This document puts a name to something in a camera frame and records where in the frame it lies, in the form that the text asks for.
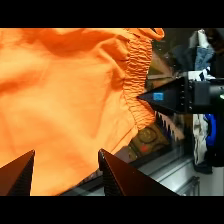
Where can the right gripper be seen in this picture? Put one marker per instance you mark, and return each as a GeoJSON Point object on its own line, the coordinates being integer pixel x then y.
{"type": "Point", "coordinates": [203, 96]}

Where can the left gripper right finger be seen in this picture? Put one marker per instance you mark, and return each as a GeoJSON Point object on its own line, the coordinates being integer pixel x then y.
{"type": "Point", "coordinates": [130, 180]}

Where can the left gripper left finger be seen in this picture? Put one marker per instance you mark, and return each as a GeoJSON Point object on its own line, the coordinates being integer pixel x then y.
{"type": "Point", "coordinates": [16, 176]}

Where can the orange shorts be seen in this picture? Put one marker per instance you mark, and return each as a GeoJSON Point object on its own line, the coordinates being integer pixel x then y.
{"type": "Point", "coordinates": [66, 100]}

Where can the heap of clothes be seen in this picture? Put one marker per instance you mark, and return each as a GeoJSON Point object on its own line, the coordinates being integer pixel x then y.
{"type": "Point", "coordinates": [203, 56]}

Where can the silver frame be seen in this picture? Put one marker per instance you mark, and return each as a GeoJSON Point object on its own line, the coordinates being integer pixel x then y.
{"type": "Point", "coordinates": [173, 176]}

